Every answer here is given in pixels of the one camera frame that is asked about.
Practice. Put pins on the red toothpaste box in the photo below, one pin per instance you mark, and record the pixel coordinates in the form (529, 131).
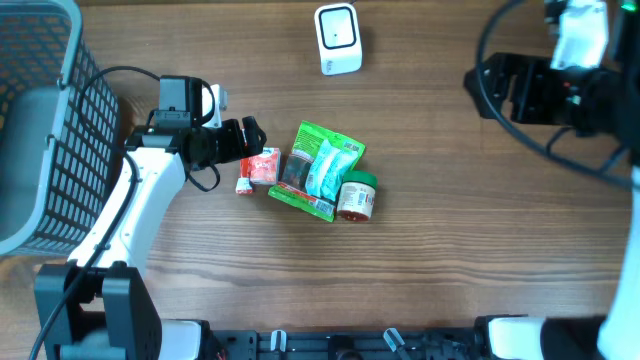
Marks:
(243, 185)

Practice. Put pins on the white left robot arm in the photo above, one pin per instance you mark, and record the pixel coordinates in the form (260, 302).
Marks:
(96, 305)

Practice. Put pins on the green snack bag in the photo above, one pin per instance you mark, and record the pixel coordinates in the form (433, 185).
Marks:
(290, 188)

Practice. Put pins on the light blue wipes packet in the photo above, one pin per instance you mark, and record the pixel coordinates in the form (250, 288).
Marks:
(325, 175)

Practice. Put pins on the green lid jar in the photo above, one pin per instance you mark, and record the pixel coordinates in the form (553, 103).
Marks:
(357, 196)

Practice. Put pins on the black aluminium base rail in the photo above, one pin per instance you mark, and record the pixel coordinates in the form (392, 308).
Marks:
(390, 344)

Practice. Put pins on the white barcode scanner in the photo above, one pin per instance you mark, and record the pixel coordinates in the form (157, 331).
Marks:
(338, 39)

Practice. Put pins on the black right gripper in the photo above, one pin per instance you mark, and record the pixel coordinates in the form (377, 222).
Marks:
(524, 76)

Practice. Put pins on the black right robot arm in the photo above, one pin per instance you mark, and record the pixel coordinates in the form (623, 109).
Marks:
(606, 170)

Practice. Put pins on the grey plastic basket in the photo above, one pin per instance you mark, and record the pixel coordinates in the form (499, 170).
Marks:
(56, 161)

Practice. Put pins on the small red carton box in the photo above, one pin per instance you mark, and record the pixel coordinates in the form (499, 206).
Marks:
(264, 168)

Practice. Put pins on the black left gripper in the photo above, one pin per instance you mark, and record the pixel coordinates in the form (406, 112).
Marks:
(232, 130)

